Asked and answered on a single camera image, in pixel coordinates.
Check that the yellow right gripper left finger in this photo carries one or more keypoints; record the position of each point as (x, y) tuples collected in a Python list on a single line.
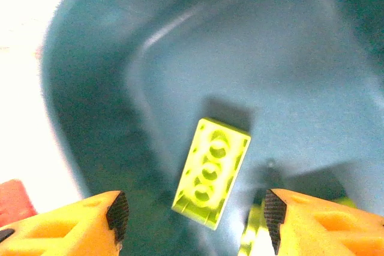
[(60, 232)]

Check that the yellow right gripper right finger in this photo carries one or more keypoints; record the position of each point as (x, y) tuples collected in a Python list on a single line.
[(330, 229)]

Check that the lime green lego brick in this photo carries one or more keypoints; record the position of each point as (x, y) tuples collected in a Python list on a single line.
[(250, 232), (210, 172)]

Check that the red lego brick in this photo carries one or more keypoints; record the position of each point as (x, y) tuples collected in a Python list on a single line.
[(15, 202)]

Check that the teal plastic container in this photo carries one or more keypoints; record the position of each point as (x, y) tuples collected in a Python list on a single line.
[(240, 58)]

